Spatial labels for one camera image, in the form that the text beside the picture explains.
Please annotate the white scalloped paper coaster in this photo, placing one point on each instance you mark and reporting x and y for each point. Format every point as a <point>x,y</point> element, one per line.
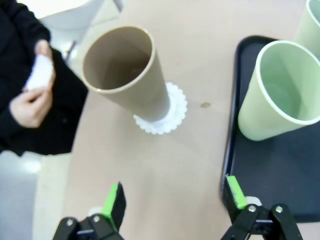
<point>177,110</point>

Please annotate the brown plastic cup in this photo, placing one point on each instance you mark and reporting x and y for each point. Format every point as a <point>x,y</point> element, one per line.
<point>117,57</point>

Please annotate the light green plastic cup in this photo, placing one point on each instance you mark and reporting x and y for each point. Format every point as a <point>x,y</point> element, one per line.
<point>306,27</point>
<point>250,112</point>

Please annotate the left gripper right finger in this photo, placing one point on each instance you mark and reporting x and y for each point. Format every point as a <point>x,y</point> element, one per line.
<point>235,197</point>

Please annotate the dark plastic serving tray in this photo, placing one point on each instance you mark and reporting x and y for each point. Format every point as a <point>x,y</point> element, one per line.
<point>270,170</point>

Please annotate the person's left hand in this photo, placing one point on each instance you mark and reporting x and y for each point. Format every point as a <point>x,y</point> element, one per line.
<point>45,48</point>

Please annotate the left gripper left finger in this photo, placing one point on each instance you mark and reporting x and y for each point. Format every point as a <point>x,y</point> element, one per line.
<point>115,210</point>

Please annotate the person torso in black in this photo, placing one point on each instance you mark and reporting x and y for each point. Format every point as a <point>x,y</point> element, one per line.
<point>67,100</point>

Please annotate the stack of white paper coasters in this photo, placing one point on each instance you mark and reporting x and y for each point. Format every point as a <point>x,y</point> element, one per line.
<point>41,75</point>

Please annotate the person's left forearm black sleeve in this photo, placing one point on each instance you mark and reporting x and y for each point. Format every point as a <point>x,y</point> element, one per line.
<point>22,25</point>

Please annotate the person's right forearm black sleeve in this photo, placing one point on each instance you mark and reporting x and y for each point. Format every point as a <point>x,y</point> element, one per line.
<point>7,130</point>

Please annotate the white chair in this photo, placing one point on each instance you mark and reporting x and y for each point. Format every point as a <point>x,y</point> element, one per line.
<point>75,15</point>

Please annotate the person's right hand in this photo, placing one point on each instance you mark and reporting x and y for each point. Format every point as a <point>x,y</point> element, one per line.
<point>30,110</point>

